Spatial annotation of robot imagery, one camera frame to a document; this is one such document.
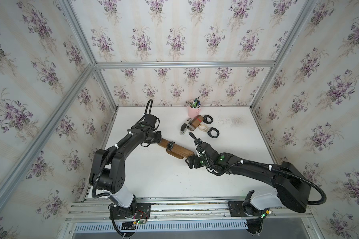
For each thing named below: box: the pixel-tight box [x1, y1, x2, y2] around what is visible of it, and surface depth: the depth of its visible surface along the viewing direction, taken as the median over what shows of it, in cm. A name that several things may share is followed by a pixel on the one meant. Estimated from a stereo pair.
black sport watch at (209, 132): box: [207, 127, 220, 139], surface depth 103 cm
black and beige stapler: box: [179, 117, 192, 135], surface depth 106 cm
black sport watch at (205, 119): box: [202, 114, 214, 125], surface depth 112 cm
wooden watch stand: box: [157, 137, 195, 159], surface depth 88 cm
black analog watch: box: [166, 141, 176, 152], surface depth 90 cm
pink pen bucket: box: [187, 105, 201, 119], surface depth 110 cm
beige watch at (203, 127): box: [198, 123, 209, 133], surface depth 110 cm
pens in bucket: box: [187, 95, 201, 109], surface depth 109 cm
